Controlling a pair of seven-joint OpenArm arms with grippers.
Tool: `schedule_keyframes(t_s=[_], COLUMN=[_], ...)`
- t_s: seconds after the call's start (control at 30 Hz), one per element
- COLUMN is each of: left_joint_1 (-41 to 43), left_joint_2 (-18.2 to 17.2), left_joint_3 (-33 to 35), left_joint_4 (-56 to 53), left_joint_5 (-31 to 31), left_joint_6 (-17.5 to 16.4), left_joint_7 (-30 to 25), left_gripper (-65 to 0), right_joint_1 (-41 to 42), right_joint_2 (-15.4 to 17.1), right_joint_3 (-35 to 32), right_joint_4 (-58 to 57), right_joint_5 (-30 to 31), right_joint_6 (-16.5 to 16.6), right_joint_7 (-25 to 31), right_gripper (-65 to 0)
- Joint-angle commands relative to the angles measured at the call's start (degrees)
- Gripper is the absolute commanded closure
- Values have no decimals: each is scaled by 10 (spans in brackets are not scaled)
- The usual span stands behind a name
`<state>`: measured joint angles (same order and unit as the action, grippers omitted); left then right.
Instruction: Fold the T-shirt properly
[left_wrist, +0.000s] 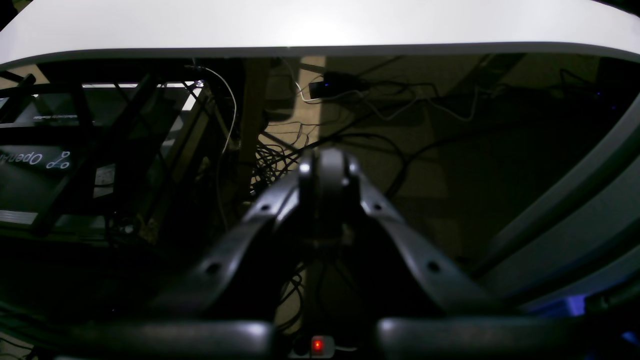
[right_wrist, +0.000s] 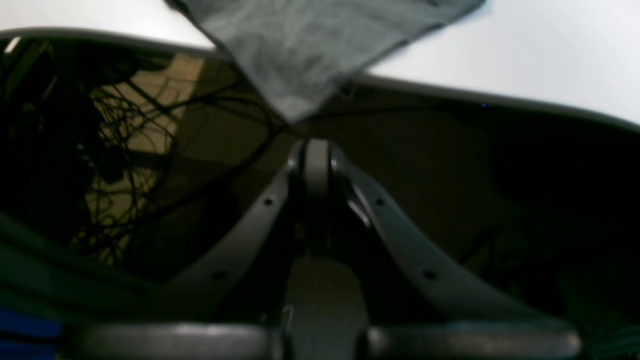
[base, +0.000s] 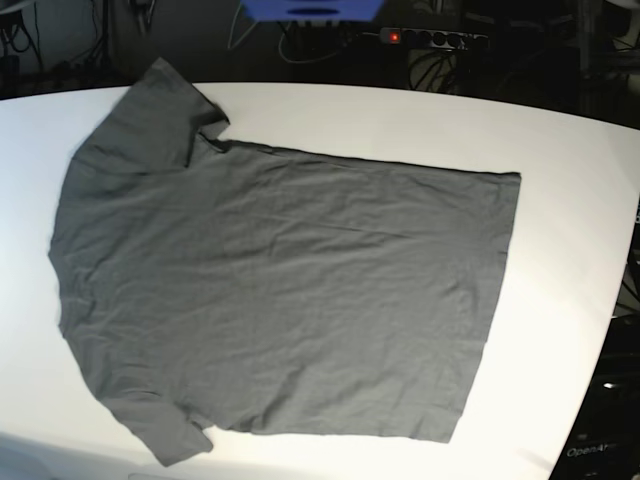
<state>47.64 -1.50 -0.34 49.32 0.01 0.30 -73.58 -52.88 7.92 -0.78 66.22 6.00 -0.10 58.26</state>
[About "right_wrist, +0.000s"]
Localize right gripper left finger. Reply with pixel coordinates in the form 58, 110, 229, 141
66, 140, 306, 360

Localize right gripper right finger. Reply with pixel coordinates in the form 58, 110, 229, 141
306, 140, 583, 360

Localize grey T-shirt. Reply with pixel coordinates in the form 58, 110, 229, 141
171, 0, 484, 125

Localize tangled black floor cables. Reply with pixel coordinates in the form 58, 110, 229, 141
0, 40, 281, 266

